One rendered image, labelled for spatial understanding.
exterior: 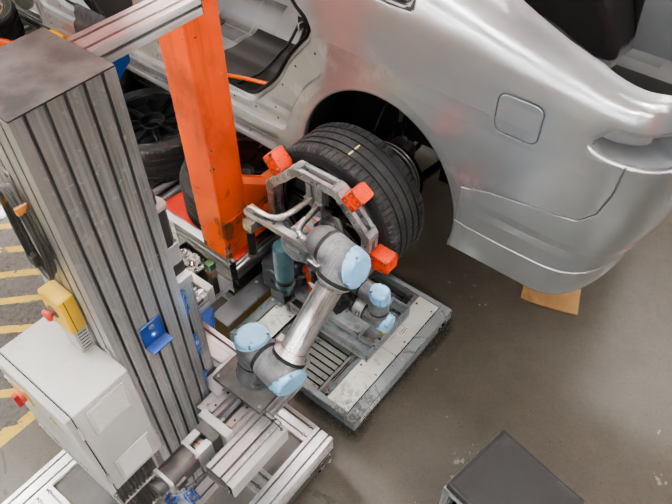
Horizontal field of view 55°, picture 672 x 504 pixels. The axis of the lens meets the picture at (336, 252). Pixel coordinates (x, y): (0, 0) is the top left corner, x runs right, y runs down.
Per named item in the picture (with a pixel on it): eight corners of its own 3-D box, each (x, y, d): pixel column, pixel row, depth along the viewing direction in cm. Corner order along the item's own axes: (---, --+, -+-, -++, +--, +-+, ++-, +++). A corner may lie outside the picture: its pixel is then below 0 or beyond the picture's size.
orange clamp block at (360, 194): (363, 202, 245) (375, 194, 237) (351, 213, 240) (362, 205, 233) (352, 188, 244) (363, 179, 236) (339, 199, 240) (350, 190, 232)
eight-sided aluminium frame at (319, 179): (375, 293, 275) (381, 200, 235) (365, 302, 272) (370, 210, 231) (281, 236, 298) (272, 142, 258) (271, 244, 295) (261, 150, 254)
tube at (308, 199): (313, 204, 254) (312, 184, 247) (280, 231, 244) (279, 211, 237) (280, 186, 262) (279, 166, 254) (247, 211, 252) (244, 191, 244)
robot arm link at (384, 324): (397, 310, 229) (396, 325, 235) (373, 295, 234) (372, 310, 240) (385, 324, 225) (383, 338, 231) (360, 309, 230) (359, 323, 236)
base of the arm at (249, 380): (258, 399, 214) (256, 383, 207) (226, 374, 220) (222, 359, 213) (288, 368, 222) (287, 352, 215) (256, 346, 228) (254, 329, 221)
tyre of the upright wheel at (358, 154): (455, 225, 255) (352, 92, 248) (422, 259, 243) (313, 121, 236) (370, 265, 311) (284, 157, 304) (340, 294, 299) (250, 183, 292)
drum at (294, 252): (339, 239, 269) (339, 215, 258) (305, 269, 258) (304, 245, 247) (313, 224, 275) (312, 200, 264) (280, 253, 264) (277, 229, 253)
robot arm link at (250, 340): (258, 335, 220) (254, 311, 210) (283, 359, 213) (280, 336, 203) (229, 355, 214) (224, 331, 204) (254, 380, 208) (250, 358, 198)
